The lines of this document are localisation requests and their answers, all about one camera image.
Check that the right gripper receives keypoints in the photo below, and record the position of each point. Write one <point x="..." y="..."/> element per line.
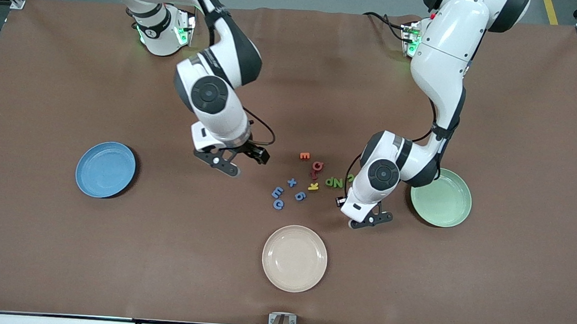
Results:
<point x="249" y="149"/>

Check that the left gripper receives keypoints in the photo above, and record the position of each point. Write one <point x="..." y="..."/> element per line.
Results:
<point x="339" y="201"/>

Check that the green letter N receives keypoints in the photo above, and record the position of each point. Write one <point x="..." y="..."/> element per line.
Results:
<point x="338" y="183"/>

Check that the green letter d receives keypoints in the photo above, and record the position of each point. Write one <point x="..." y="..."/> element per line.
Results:
<point x="334" y="181"/>

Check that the blue number 6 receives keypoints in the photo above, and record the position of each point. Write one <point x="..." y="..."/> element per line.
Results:
<point x="297" y="197"/>

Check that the blue letter E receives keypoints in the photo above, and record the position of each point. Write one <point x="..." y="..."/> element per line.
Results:
<point x="277" y="192"/>

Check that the blue letter X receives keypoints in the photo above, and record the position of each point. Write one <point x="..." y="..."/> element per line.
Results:
<point x="292" y="183"/>

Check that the blue letter G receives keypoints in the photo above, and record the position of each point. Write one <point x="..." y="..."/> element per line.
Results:
<point x="275" y="204"/>

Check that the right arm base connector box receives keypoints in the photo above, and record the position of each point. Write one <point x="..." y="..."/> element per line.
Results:
<point x="184" y="28"/>

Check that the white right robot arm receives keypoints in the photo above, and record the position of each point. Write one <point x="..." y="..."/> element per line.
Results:
<point x="212" y="94"/>

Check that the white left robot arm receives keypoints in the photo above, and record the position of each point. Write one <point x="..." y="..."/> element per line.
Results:
<point x="440" y="56"/>

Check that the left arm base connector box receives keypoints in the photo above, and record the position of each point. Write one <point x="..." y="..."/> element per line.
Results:
<point x="410" y="36"/>

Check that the yellow letter K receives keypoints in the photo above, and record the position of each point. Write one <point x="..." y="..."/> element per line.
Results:
<point x="312" y="186"/>

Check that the red letter J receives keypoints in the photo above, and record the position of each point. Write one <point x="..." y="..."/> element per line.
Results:
<point x="314" y="174"/>

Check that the red letter Q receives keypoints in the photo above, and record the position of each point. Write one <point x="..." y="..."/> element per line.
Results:
<point x="314" y="166"/>

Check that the orange letter E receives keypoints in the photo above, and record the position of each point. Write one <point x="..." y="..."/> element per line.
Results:
<point x="305" y="156"/>

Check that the beige plate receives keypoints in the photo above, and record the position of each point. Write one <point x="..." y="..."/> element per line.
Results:
<point x="294" y="258"/>

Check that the green plate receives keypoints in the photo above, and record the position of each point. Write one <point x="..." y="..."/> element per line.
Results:
<point x="445" y="214"/>

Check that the brown table cover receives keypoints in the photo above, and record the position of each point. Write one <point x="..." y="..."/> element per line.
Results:
<point x="211" y="277"/>

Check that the blue plate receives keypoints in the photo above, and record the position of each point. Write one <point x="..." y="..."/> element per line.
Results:
<point x="92" y="180"/>

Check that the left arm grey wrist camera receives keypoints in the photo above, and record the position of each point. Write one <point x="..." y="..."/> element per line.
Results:
<point x="372" y="220"/>

